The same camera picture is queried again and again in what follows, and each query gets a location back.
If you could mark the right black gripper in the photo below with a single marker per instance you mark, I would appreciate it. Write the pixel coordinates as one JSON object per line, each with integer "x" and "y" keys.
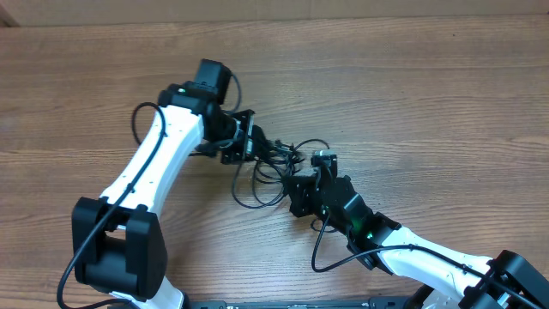
{"x": 300, "y": 194}

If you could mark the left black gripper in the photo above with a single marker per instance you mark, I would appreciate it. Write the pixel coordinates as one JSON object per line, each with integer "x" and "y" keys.
{"x": 245, "y": 150}

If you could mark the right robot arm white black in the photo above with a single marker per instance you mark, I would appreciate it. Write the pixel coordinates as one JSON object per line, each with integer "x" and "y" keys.
{"x": 506, "y": 281}

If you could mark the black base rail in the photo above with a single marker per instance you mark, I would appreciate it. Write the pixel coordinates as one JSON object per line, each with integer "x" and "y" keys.
{"x": 384, "y": 302}

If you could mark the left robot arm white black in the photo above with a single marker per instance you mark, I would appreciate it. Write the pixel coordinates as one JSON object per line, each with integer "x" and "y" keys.
{"x": 119, "y": 248}

